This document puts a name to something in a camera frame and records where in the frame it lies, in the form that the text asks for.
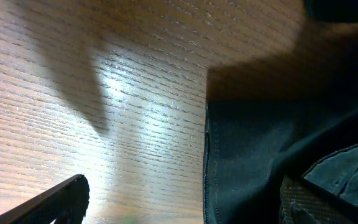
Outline black cloth shorts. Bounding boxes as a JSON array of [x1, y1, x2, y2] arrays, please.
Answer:
[[203, 92, 358, 223]]

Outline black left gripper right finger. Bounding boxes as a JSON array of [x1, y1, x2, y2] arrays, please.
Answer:
[[280, 176, 358, 224]]

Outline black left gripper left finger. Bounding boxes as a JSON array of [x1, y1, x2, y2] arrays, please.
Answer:
[[0, 174, 90, 224]]

